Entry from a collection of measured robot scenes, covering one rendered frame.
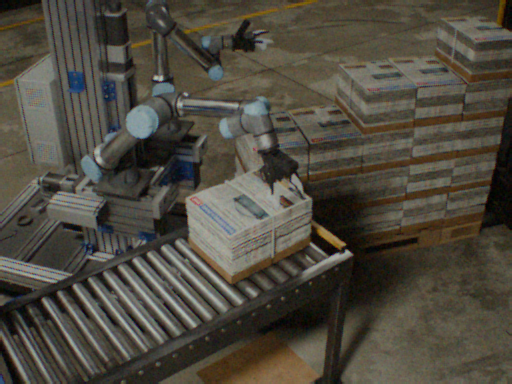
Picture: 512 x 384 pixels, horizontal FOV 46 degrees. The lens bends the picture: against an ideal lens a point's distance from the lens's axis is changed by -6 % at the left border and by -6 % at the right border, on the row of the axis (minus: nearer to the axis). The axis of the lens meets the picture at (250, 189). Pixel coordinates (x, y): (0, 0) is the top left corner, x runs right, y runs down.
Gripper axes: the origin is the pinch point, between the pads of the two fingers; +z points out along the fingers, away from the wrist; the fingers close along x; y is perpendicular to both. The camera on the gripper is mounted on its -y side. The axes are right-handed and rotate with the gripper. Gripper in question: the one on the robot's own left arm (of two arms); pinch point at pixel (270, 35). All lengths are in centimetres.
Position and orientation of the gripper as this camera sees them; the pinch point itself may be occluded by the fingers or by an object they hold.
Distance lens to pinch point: 326.6
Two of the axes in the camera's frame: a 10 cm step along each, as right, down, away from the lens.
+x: 1.6, 6.6, -7.3
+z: 9.9, -0.9, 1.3
